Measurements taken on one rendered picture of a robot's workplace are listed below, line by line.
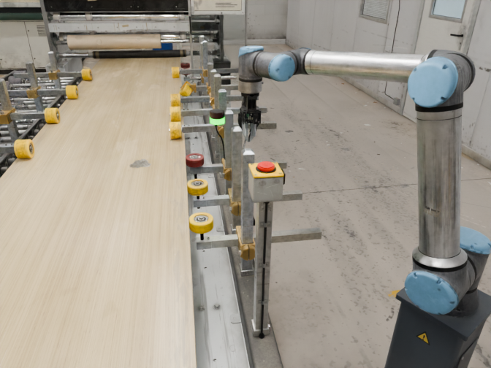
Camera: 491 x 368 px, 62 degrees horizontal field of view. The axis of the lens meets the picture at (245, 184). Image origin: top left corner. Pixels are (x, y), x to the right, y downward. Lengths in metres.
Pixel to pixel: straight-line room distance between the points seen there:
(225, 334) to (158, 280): 0.34
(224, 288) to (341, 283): 1.16
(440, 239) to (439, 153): 0.25
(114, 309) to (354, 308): 1.58
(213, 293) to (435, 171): 0.82
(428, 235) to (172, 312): 0.74
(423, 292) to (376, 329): 0.99
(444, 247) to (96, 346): 0.95
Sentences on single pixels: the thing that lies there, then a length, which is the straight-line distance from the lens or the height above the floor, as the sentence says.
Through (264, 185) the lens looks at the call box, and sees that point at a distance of 0.92.
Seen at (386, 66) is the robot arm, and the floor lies 1.37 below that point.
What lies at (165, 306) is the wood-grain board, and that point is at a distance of 1.05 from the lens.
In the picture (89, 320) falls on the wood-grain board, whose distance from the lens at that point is 1.06.
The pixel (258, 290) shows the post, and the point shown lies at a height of 0.87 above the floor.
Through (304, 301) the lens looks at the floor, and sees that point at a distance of 2.37.
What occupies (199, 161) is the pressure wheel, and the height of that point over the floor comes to 0.90.
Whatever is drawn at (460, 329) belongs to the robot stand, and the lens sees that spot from 1.56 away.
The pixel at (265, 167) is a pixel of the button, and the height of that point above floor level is 1.23.
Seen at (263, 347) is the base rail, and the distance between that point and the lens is 1.21.
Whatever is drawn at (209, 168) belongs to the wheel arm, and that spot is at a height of 0.85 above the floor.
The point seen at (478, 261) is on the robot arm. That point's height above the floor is 0.82.
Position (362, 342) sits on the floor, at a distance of 2.23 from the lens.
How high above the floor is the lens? 1.63
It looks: 28 degrees down
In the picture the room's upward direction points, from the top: 1 degrees clockwise
